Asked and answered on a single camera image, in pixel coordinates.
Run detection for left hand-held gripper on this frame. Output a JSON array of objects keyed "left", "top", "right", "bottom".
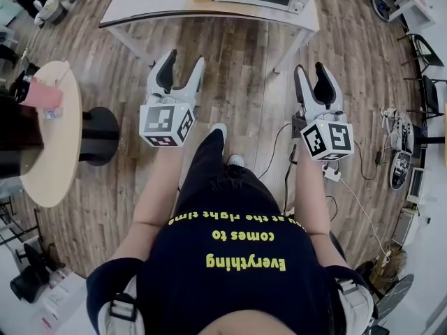
[{"left": 139, "top": 48, "right": 207, "bottom": 149}]

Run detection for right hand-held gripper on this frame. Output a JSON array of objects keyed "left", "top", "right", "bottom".
[{"left": 292, "top": 61, "right": 356, "bottom": 162}]

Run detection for person's left forearm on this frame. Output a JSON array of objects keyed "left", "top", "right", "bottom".
[{"left": 110, "top": 144, "right": 186, "bottom": 261}]

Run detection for person's right forearm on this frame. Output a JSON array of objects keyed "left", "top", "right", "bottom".
[{"left": 293, "top": 148, "right": 332, "bottom": 237}]

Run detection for person's white shoe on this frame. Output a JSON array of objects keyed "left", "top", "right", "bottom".
[
  {"left": 226, "top": 154, "right": 246, "bottom": 169},
  {"left": 210, "top": 122, "right": 228, "bottom": 143}
]

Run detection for white rectangular table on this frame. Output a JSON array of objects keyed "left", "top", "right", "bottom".
[{"left": 98, "top": 0, "right": 321, "bottom": 75}]

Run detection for white power strip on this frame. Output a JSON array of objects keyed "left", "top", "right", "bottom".
[{"left": 321, "top": 165, "right": 342, "bottom": 184}]

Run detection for black round table base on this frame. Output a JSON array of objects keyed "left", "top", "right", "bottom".
[{"left": 78, "top": 106, "right": 122, "bottom": 168}]

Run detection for pile of white grippers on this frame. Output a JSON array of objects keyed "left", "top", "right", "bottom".
[{"left": 379, "top": 105, "right": 416, "bottom": 191}]

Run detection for black folding chair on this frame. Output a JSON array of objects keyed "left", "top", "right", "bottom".
[
  {"left": 404, "top": 74, "right": 447, "bottom": 119},
  {"left": 397, "top": 32, "right": 445, "bottom": 73}
]

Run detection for person's black trousers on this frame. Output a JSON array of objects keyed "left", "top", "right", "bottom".
[{"left": 173, "top": 128, "right": 282, "bottom": 225}]

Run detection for pink cloth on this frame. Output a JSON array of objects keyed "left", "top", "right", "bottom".
[{"left": 21, "top": 81, "right": 64, "bottom": 108}]

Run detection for round wooden table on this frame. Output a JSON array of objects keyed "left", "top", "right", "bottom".
[{"left": 20, "top": 60, "right": 84, "bottom": 209}]

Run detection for black box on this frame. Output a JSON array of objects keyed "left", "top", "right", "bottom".
[{"left": 0, "top": 94, "right": 47, "bottom": 180}]

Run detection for person's black printed t-shirt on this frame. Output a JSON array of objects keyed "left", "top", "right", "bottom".
[{"left": 85, "top": 210, "right": 372, "bottom": 335}]

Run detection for black cable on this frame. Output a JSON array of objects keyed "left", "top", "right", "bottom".
[{"left": 257, "top": 122, "right": 298, "bottom": 181}]

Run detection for white cable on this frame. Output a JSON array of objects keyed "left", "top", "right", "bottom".
[{"left": 337, "top": 177, "right": 389, "bottom": 258}]

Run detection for white backpack strap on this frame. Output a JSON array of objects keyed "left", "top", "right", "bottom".
[
  {"left": 106, "top": 293, "right": 140, "bottom": 335},
  {"left": 335, "top": 278, "right": 366, "bottom": 313}
]

